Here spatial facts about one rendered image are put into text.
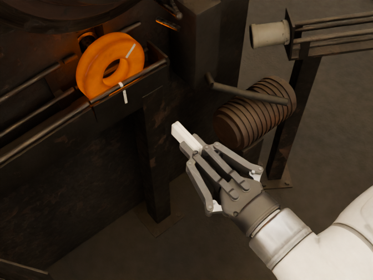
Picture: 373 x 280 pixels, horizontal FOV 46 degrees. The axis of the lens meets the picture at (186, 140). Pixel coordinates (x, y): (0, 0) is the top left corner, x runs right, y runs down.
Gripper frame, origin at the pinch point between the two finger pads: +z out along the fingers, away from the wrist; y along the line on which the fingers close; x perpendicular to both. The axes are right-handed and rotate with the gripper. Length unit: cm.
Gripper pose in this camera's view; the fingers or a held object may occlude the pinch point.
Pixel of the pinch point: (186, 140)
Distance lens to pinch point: 78.4
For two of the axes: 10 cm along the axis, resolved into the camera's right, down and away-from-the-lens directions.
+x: 0.5, -5.4, -8.4
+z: -6.4, -6.7, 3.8
